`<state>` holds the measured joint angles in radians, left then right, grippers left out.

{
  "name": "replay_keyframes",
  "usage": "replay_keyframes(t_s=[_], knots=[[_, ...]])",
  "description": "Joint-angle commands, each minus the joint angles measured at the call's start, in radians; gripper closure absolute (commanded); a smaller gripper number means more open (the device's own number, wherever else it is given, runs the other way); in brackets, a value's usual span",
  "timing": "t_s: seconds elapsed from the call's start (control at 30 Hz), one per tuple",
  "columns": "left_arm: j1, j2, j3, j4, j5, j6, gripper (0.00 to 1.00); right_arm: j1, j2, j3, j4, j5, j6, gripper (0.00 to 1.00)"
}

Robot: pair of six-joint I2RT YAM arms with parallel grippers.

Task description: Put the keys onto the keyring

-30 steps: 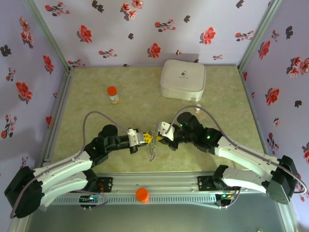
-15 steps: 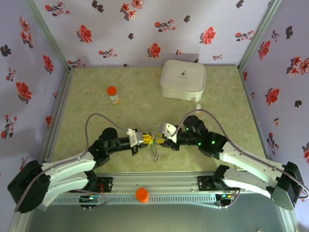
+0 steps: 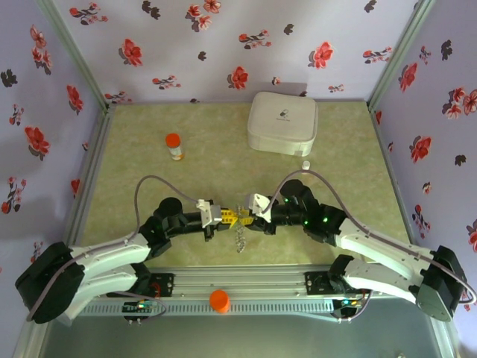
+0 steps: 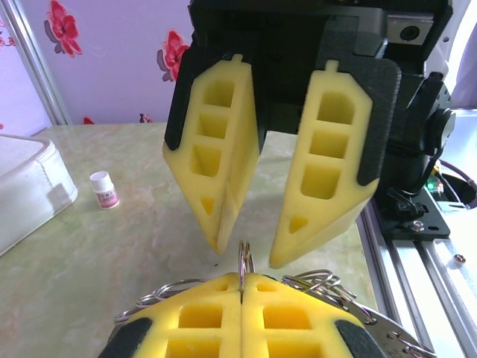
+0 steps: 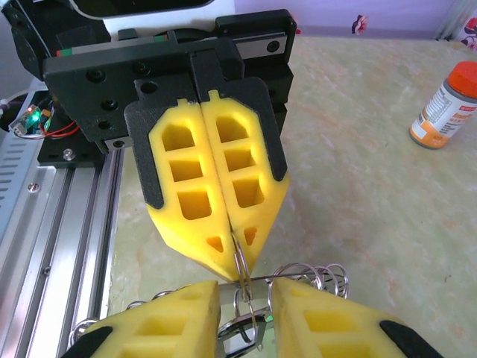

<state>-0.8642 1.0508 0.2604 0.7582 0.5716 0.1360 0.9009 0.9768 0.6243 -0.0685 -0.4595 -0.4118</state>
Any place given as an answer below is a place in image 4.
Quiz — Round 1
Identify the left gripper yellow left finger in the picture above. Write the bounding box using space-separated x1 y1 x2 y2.
97 274 243 358

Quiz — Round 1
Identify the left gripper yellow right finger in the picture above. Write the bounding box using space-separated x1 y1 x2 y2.
241 274 388 358

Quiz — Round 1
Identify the silver keyring bunch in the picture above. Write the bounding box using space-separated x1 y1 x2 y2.
113 240 439 358

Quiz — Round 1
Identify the small white pill bottle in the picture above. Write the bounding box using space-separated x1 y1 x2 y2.
89 170 121 210

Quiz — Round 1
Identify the white zip pill case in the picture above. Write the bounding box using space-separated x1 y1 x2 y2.
0 134 79 257

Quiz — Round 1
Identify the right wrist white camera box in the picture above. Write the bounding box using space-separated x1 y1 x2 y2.
385 13 436 45

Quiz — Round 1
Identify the long aluminium base rail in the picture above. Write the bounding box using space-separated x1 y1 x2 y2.
357 208 477 358

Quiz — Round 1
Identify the aluminium frame post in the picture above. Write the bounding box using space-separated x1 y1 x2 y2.
0 0 72 128

